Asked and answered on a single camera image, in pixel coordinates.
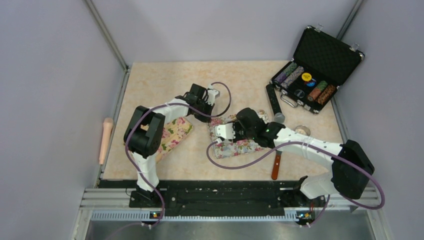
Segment green poker chip stack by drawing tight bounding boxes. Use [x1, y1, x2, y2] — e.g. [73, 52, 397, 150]
[306, 81, 328, 102]

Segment grey poker chip stack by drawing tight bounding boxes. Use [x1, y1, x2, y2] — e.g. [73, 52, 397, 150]
[281, 66, 305, 89]

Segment folded floral cloth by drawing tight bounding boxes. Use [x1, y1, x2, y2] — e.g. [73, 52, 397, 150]
[155, 117, 194, 163]

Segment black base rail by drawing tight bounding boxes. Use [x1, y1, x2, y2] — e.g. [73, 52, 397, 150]
[98, 180, 331, 221]

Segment blue poker chip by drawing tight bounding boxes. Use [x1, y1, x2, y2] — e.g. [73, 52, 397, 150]
[305, 79, 317, 87]

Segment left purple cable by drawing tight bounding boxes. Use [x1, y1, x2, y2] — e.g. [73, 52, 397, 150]
[104, 81, 233, 240]

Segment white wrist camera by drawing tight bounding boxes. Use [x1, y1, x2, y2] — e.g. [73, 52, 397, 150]
[207, 84, 220, 102]
[214, 122, 236, 142]

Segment wooden dough roller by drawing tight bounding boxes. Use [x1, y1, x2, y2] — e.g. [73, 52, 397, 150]
[228, 114, 237, 121]

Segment black poker chip case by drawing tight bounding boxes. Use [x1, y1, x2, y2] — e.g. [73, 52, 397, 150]
[269, 25, 365, 115]

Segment purple poker chip stack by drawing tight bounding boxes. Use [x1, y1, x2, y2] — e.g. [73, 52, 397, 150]
[273, 62, 298, 84]

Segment black microphone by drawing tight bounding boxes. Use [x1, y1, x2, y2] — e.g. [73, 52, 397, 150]
[265, 83, 286, 124]

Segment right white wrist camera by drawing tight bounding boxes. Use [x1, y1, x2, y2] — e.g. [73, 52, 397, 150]
[214, 122, 236, 142]

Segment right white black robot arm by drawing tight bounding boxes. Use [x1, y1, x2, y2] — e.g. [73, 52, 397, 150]
[233, 107, 375, 206]

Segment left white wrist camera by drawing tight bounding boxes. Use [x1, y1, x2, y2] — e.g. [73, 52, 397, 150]
[207, 84, 220, 102]

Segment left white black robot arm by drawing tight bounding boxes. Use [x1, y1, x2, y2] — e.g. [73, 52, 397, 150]
[123, 84, 220, 207]

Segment floral tray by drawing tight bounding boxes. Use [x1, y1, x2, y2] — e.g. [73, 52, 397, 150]
[207, 115, 265, 159]

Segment metal spatula wooden handle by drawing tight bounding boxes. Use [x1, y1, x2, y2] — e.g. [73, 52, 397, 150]
[271, 150, 282, 181]

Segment yellow dealer button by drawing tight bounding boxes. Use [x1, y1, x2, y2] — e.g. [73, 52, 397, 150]
[301, 72, 312, 82]

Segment brown poker chip stack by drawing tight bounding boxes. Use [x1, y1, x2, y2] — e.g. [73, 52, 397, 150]
[316, 85, 337, 105]

